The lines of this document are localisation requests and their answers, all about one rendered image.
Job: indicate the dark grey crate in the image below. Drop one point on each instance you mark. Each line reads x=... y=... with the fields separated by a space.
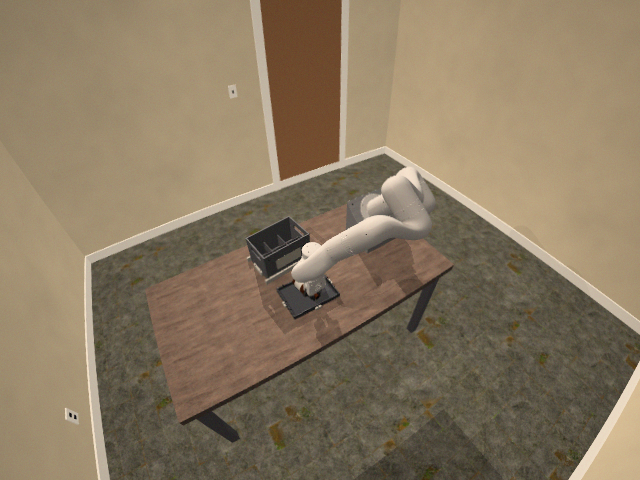
x=281 y=233

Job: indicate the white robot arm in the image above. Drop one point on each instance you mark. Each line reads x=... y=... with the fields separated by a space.
x=401 y=201

